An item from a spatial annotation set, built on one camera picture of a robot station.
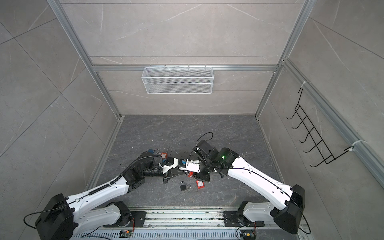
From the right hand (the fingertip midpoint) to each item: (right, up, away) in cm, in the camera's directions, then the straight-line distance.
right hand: (194, 169), depth 72 cm
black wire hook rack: (+56, +10, -10) cm, 58 cm away
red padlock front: (+3, -12, +12) cm, 17 cm away
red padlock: (-2, -1, -3) cm, 4 cm away
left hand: (-4, +1, -2) cm, 5 cm away
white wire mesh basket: (-13, +53, +29) cm, 62 cm away
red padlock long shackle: (-20, +3, +24) cm, 31 cm away
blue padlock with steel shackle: (-29, +5, +27) cm, 40 cm away
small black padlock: (-7, -13, +12) cm, 19 cm away
